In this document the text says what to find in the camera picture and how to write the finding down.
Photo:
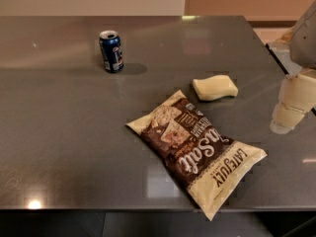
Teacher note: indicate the yellow sponge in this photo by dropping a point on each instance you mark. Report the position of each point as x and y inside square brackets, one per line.
[215, 87]

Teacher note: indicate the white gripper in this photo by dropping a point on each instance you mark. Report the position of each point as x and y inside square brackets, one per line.
[304, 39]

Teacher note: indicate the brown chip bag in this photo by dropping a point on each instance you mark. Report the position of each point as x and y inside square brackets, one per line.
[207, 164]

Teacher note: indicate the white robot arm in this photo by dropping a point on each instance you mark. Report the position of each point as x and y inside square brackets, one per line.
[302, 45]

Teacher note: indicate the blue soda can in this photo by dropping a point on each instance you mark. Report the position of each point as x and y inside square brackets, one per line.
[111, 51]

